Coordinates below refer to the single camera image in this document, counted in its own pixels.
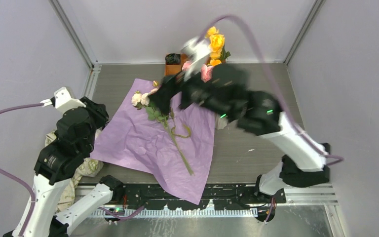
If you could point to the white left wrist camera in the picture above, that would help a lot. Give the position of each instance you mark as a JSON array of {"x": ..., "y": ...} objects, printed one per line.
[{"x": 63, "y": 100}]

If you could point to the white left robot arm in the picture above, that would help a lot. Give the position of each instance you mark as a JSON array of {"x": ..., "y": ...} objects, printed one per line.
[{"x": 54, "y": 169}]

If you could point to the large pink rose stem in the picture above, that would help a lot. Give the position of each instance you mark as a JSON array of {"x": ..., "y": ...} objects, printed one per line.
[{"x": 206, "y": 71}]

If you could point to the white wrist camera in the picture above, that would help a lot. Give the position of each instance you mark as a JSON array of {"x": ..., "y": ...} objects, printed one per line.
[
  {"x": 63, "y": 100},
  {"x": 197, "y": 51}
]

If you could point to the purple wrapping paper sheet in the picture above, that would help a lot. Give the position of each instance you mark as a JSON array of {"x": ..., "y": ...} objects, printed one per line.
[{"x": 182, "y": 166}]

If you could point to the white ribbed ceramic vase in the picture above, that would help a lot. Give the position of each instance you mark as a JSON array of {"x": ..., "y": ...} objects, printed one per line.
[{"x": 220, "y": 122}]

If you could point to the yellow flower stem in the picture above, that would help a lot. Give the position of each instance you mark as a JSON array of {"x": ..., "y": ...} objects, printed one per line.
[{"x": 217, "y": 42}]

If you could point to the patterned cream cloth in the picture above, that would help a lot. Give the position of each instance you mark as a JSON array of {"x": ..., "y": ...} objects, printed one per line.
[{"x": 89, "y": 168}]

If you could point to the dark rolled sock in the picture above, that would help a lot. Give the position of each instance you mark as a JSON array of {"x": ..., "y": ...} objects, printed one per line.
[{"x": 173, "y": 59}]

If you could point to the small pale pink rose stem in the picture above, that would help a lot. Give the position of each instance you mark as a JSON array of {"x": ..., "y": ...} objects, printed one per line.
[{"x": 169, "y": 125}]

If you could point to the white rose stem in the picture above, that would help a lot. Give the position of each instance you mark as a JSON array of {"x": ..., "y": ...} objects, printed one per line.
[{"x": 142, "y": 101}]

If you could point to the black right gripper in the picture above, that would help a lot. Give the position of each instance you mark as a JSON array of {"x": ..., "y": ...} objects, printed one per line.
[{"x": 162, "y": 99}]

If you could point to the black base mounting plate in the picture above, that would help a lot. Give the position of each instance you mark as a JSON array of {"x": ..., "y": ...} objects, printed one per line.
[{"x": 222, "y": 196}]

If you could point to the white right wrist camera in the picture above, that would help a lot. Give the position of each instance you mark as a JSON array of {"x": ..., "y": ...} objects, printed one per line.
[{"x": 197, "y": 51}]

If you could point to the orange compartment tray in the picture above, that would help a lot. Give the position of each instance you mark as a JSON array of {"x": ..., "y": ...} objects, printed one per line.
[{"x": 174, "y": 69}]

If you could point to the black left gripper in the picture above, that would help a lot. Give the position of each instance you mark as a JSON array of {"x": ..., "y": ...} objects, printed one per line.
[{"x": 98, "y": 109}]

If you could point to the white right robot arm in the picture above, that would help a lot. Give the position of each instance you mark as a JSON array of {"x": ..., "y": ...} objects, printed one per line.
[{"x": 257, "y": 112}]

